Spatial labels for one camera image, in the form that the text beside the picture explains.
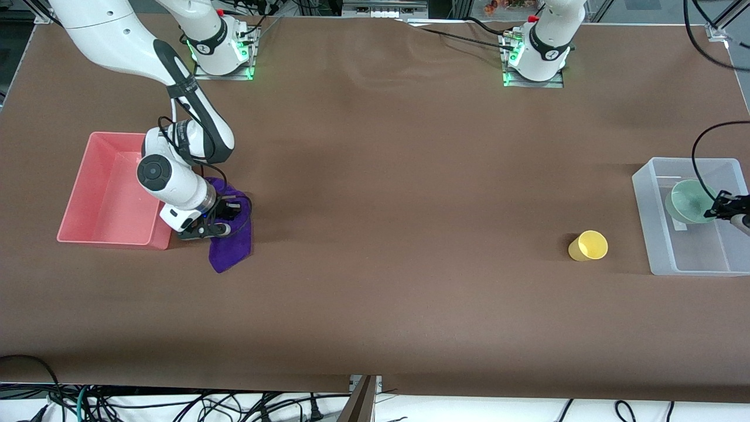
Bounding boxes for clear plastic bin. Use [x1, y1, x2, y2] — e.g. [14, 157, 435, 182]
[632, 157, 750, 276]

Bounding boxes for purple cloth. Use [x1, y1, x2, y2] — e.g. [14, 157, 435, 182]
[202, 177, 254, 274]

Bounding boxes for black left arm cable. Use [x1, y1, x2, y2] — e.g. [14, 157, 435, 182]
[683, 0, 750, 195]

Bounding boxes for yellow cup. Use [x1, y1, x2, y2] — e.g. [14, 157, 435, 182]
[568, 230, 609, 262]

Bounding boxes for thick black cable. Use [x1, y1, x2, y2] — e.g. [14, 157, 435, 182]
[0, 355, 62, 408]

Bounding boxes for orange items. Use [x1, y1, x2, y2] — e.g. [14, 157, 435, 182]
[483, 0, 531, 16]

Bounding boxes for grey post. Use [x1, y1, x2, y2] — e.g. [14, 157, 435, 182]
[339, 375, 379, 422]

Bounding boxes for black cable across table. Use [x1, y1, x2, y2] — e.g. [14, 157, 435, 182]
[404, 21, 516, 52]
[466, 16, 519, 39]

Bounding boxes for aluminium frame corner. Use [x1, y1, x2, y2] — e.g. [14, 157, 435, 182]
[706, 0, 750, 43]

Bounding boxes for green bowl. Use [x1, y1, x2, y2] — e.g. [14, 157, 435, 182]
[664, 179, 719, 224]

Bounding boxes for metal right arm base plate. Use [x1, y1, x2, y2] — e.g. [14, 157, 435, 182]
[193, 26, 257, 81]

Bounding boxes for pink plastic bin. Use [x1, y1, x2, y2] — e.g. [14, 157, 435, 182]
[57, 132, 174, 251]

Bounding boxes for grey power strip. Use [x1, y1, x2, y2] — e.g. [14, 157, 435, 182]
[343, 0, 429, 18]

